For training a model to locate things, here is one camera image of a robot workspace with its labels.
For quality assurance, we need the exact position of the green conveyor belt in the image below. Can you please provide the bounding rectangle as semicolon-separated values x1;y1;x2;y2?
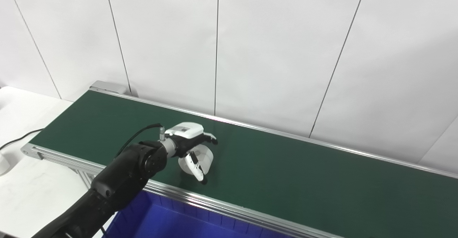
21;86;458;238

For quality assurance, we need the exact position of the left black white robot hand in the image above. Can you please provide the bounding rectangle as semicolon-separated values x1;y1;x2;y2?
165;122;218;185

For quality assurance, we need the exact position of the grey conveyor end housing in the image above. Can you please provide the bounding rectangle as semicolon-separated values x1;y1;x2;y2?
89;81;132;96

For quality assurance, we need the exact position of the white round plastic part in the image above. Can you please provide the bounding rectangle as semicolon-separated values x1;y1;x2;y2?
178;144;214;176

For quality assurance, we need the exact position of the thin black power cable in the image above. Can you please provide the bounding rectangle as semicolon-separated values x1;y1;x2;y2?
0;128;44;151

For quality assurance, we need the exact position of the aluminium conveyor leg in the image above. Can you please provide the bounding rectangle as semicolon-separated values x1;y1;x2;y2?
76;169;94;189

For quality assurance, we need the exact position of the blue plastic bin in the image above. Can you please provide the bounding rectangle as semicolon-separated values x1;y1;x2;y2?
102;190;297;238

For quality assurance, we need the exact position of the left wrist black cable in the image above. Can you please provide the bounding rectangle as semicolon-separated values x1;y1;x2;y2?
113;123;166;160

